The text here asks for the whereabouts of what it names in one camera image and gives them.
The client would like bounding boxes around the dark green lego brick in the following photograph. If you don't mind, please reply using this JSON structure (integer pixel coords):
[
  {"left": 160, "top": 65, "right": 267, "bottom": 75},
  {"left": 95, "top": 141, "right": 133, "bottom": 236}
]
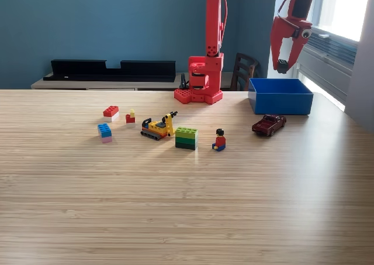
[{"left": 276, "top": 58, "right": 290, "bottom": 74}]

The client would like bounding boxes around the green lego brick stack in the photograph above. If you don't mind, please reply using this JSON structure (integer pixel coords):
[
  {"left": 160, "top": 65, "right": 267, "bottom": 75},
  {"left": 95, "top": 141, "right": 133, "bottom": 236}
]
[{"left": 175, "top": 126, "right": 199, "bottom": 151}]

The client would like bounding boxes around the yellow toy digger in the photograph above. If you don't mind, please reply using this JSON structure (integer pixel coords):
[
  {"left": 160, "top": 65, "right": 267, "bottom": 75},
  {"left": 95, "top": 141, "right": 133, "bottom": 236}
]
[{"left": 140, "top": 111, "right": 178, "bottom": 142}]

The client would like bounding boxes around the blue pink lego brick stack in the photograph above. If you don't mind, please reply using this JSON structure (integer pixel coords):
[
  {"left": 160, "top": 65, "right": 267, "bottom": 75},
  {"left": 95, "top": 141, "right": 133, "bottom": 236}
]
[{"left": 97, "top": 123, "right": 113, "bottom": 144}]

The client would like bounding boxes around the blue plastic bin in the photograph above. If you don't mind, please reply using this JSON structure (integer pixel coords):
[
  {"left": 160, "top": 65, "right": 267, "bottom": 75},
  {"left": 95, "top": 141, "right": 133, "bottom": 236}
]
[{"left": 248, "top": 77, "right": 314, "bottom": 116}]

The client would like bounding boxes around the small red yellow lego piece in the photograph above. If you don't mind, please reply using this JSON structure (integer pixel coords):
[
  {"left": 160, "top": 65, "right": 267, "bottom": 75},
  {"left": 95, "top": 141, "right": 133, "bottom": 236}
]
[{"left": 125, "top": 108, "right": 136, "bottom": 129}]

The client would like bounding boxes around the red white lego brick stack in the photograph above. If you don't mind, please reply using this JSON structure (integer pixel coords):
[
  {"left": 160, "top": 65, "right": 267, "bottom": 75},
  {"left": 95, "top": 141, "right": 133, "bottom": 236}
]
[{"left": 102, "top": 105, "right": 120, "bottom": 123}]

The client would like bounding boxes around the grey window vent unit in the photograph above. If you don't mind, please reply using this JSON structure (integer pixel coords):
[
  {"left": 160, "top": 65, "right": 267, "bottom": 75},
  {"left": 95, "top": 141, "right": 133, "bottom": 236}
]
[{"left": 295, "top": 25, "right": 359, "bottom": 104}]

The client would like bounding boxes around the dark wooden chair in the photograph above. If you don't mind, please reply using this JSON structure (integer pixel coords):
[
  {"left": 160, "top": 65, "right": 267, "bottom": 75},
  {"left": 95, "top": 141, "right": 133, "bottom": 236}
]
[{"left": 230, "top": 52, "right": 261, "bottom": 92}]

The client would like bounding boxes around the bright window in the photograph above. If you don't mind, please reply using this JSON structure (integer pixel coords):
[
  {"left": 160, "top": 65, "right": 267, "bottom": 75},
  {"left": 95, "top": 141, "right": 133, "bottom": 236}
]
[{"left": 303, "top": 0, "right": 372, "bottom": 43}]

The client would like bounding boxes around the dark red toy car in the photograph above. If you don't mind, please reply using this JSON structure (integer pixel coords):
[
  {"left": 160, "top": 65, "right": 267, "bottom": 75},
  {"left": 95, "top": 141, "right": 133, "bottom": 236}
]
[{"left": 251, "top": 114, "right": 288, "bottom": 137}]

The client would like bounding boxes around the black table clamp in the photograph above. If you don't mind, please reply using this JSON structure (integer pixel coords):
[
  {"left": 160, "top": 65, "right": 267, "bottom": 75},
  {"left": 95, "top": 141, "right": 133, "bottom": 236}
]
[{"left": 178, "top": 73, "right": 190, "bottom": 90}]

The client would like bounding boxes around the toy figure red shirt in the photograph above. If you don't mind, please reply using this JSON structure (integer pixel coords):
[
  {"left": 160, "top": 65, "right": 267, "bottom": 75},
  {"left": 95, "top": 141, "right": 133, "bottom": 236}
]
[{"left": 212, "top": 128, "right": 227, "bottom": 152}]

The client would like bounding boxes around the black shelf unit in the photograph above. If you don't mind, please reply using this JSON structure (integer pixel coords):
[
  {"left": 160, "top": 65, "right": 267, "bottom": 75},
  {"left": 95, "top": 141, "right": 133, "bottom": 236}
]
[{"left": 43, "top": 59, "right": 177, "bottom": 83}]

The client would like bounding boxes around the pale wooden sideboard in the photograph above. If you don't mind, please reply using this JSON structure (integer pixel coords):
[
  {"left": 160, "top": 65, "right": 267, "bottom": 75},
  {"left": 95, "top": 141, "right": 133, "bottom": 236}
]
[{"left": 30, "top": 71, "right": 243, "bottom": 92}]

